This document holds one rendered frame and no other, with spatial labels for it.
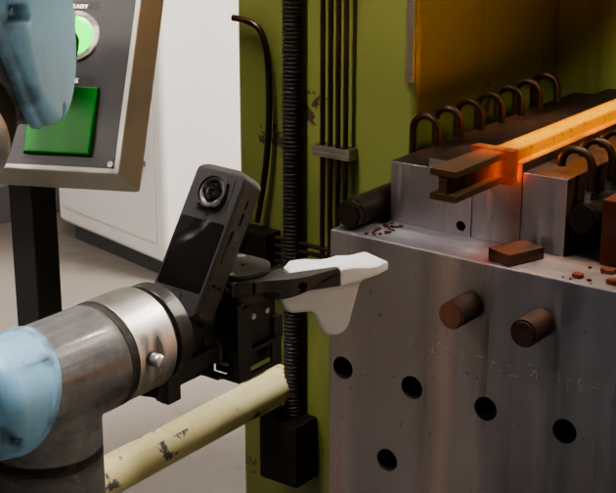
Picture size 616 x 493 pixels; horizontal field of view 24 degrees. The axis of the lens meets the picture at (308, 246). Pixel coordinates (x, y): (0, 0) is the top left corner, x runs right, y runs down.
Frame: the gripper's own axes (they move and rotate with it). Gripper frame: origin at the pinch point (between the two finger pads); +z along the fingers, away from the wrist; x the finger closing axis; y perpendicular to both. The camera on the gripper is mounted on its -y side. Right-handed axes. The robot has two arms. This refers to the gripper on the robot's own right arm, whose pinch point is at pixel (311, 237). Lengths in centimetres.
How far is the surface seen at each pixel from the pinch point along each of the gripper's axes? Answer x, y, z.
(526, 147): 1.3, -0.8, 33.9
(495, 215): -0.1, 5.7, 30.7
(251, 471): -43, 53, 45
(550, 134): 0.8, -0.8, 40.1
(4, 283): -229, 100, 165
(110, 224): -218, 89, 197
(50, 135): -44.1, 0.5, 13.2
